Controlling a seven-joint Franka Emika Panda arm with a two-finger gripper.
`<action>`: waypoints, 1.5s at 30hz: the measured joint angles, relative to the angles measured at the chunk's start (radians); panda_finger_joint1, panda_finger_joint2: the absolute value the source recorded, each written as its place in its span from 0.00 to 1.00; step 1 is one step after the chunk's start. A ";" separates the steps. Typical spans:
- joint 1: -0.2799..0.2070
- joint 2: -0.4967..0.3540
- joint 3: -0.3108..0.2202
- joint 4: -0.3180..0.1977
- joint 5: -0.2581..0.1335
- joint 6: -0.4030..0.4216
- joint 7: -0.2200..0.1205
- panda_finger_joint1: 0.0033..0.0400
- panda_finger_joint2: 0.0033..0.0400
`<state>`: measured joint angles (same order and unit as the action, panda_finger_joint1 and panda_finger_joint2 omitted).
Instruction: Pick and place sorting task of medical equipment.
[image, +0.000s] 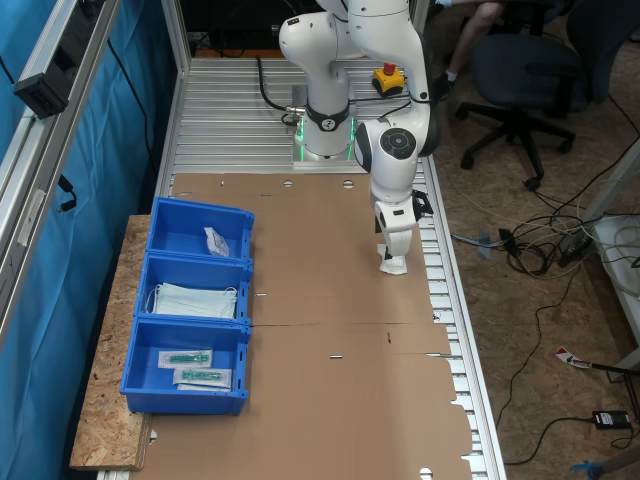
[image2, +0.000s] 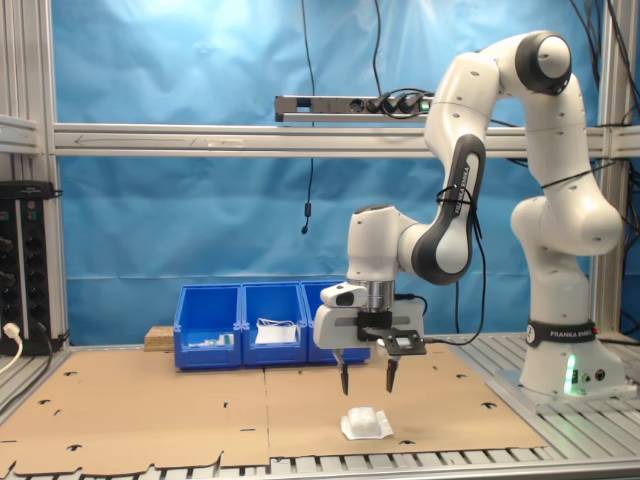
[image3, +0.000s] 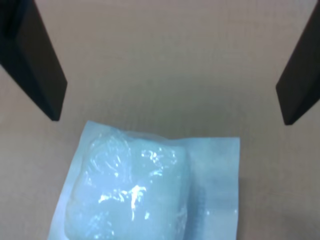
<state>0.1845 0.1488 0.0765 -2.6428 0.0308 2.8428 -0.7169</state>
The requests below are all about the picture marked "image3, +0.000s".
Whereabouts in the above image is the brown cardboard sheet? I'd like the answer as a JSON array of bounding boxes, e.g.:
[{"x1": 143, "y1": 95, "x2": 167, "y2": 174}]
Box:
[{"x1": 0, "y1": 0, "x2": 320, "y2": 240}]

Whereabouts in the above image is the white gauze packet clear wrap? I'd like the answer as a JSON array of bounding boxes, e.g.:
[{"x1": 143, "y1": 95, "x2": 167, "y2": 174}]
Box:
[{"x1": 46, "y1": 119, "x2": 242, "y2": 240}]

